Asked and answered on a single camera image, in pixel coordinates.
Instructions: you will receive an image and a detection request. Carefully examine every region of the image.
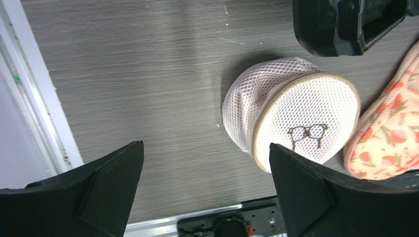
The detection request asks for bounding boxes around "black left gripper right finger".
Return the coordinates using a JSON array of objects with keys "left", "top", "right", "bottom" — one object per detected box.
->
[{"left": 269, "top": 144, "right": 419, "bottom": 237}]

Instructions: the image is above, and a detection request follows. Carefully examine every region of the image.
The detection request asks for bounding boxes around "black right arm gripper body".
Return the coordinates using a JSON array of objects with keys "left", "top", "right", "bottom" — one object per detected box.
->
[{"left": 293, "top": 0, "right": 419, "bottom": 57}]

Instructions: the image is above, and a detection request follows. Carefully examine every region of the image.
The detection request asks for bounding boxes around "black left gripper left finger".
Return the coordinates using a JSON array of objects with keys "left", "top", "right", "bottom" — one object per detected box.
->
[{"left": 0, "top": 141, "right": 144, "bottom": 237}]

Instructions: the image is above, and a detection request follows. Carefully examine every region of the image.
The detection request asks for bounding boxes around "floral mesh laundry bag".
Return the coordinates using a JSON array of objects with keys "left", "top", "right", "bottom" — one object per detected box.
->
[{"left": 343, "top": 43, "right": 419, "bottom": 180}]

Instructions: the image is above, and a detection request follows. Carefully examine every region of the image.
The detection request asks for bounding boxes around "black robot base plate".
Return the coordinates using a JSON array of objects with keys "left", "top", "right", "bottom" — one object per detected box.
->
[{"left": 177, "top": 196, "right": 287, "bottom": 237}]

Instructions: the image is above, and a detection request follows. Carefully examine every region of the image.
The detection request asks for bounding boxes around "aluminium frame rail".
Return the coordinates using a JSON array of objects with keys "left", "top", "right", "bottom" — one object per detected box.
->
[{"left": 0, "top": 0, "right": 84, "bottom": 175}]

